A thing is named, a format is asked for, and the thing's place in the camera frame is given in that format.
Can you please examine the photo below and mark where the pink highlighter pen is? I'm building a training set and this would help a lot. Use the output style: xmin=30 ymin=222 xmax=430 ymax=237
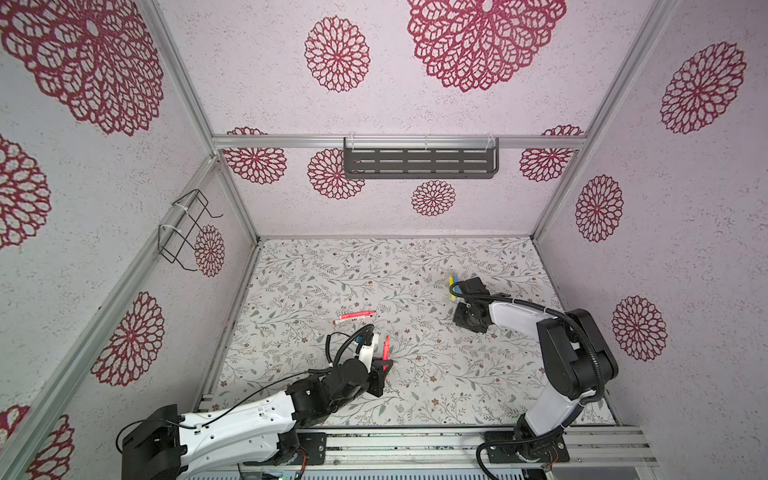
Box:
xmin=333 ymin=310 xmax=376 ymax=325
xmin=381 ymin=336 xmax=390 ymax=371

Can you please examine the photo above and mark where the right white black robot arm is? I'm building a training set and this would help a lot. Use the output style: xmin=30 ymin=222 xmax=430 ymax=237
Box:
xmin=449 ymin=277 xmax=619 ymax=465

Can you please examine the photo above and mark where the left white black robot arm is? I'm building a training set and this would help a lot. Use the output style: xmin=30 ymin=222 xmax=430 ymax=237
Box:
xmin=118 ymin=358 xmax=394 ymax=479

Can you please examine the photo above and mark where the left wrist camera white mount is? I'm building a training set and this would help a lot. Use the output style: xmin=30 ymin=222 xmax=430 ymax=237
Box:
xmin=357 ymin=333 xmax=380 ymax=372

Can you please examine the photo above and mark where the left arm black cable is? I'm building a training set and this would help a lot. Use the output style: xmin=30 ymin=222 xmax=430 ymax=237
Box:
xmin=325 ymin=323 xmax=376 ymax=368

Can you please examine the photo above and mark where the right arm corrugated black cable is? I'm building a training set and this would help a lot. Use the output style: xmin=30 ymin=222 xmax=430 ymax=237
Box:
xmin=448 ymin=281 xmax=607 ymax=480

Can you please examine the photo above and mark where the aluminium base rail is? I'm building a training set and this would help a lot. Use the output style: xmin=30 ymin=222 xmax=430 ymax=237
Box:
xmin=290 ymin=425 xmax=657 ymax=469

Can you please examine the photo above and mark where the dark metal wall shelf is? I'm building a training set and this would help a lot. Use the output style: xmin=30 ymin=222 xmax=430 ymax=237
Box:
xmin=342 ymin=137 xmax=499 ymax=180

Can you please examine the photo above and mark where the black wire wall rack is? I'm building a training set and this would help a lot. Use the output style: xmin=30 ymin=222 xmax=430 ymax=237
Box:
xmin=156 ymin=189 xmax=226 ymax=278

